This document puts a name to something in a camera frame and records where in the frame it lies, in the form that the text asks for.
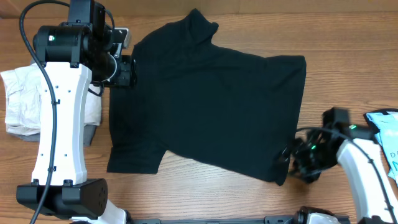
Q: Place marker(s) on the white folded garment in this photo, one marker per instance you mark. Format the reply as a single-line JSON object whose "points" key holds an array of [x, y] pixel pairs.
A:
{"points": [[23, 100]]}

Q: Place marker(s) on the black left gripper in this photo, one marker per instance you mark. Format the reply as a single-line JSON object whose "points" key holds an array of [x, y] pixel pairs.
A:
{"points": [[128, 78]]}

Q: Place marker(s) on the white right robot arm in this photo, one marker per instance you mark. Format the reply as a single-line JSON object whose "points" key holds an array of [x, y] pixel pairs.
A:
{"points": [[356, 151]]}

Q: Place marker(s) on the grey folded garment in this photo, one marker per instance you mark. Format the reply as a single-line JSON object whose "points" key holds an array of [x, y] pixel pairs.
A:
{"points": [[88, 134]]}

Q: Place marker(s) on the light blue printed garment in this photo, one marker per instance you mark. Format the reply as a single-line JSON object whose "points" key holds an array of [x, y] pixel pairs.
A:
{"points": [[384, 123]]}

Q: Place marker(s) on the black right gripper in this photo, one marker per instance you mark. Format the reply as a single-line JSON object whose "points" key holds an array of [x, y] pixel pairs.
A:
{"points": [[310, 175]]}

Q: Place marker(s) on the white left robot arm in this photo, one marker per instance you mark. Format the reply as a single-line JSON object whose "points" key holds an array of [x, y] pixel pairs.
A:
{"points": [[82, 51]]}

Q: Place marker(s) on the black t-shirt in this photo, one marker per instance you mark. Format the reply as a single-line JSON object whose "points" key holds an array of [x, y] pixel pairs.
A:
{"points": [[211, 104]]}

